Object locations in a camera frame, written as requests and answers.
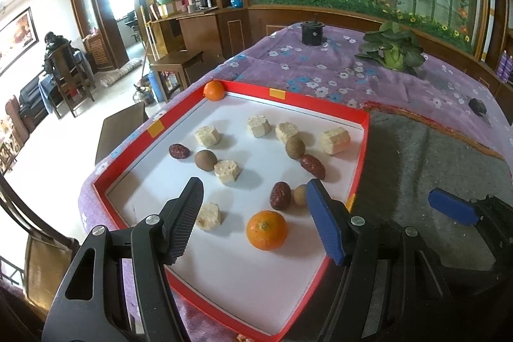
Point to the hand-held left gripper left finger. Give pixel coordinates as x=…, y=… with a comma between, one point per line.
x=184, y=221

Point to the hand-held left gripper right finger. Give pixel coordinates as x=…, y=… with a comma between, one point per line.
x=324, y=221

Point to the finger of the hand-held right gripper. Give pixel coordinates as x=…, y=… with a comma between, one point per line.
x=453, y=205

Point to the brown longan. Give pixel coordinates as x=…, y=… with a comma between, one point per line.
x=299, y=194
x=295, y=147
x=205, y=159

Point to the dark red jujube date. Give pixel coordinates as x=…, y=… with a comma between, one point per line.
x=279, y=195
x=179, y=151
x=313, y=165

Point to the large orange tangerine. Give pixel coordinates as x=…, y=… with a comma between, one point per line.
x=266, y=230

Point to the red shallow cardboard box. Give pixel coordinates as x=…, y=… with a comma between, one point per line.
x=240, y=278

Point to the small orange tangerine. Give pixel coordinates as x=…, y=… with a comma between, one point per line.
x=213, y=90

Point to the grey felt blanket red trim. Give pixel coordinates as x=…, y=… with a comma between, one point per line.
x=421, y=157

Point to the brown square stool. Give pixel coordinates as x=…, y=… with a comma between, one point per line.
x=120, y=125

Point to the metal kettle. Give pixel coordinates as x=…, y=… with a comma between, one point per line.
x=142, y=96

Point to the blue bottle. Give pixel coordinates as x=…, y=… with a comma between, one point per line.
x=154, y=85

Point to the dark wooden chair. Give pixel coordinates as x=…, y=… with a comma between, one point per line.
x=40, y=266

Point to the rolled floor mat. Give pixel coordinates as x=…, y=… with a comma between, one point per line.
x=120, y=72

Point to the green bok choy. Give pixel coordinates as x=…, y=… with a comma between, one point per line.
x=394, y=53

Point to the wooden side table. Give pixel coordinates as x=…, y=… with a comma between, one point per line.
x=176, y=57

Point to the wooden dining chair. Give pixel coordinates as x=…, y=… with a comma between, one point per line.
x=72, y=85

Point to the black cylindrical device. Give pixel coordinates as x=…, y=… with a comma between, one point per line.
x=312, y=33

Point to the wicker basket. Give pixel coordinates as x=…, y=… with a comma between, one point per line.
x=96, y=53

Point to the wooden counter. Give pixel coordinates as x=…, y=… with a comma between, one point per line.
x=200, y=29

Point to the black sofa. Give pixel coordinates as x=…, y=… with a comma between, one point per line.
x=30, y=97

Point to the white and gold panel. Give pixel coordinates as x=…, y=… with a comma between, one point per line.
x=491, y=5

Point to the framed wall painting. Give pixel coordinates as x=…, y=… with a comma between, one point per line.
x=18, y=35

